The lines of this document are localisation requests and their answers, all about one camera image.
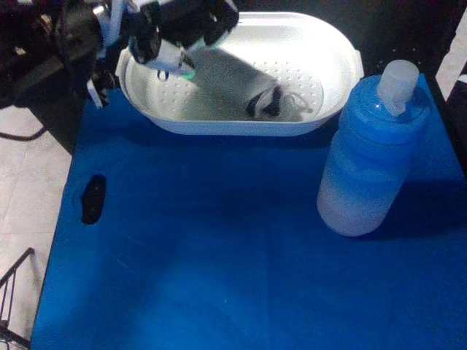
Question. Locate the black tripod stand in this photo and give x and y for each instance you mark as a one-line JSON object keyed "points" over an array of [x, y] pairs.
{"points": [[9, 288]]}

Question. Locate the blue water bottle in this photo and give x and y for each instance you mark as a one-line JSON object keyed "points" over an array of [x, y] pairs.
{"points": [[368, 156]]}

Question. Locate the blue table cloth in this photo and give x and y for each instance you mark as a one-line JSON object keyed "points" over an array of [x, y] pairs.
{"points": [[219, 237]]}

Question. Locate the white oval plastic basin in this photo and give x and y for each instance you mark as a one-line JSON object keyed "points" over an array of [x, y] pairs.
{"points": [[321, 58]]}

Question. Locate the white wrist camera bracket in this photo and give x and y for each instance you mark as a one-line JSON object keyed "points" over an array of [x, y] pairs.
{"points": [[96, 93]]}

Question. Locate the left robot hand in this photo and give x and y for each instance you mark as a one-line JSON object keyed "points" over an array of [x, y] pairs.
{"points": [[182, 22]]}

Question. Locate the small black patch on cloth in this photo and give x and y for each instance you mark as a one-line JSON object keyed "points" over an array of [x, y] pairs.
{"points": [[93, 198]]}

